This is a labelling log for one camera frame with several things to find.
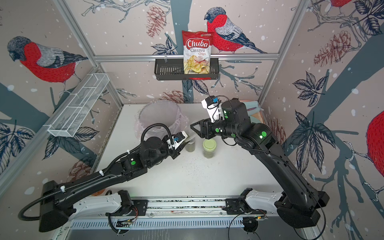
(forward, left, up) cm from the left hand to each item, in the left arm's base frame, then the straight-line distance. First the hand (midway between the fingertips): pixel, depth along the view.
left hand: (186, 134), depth 68 cm
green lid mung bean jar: (+2, -12, -17) cm, 20 cm away
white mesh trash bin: (+21, +18, -8) cm, 29 cm away
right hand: (-2, -4, +10) cm, 11 cm away
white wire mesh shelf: (+10, +58, +1) cm, 59 cm away
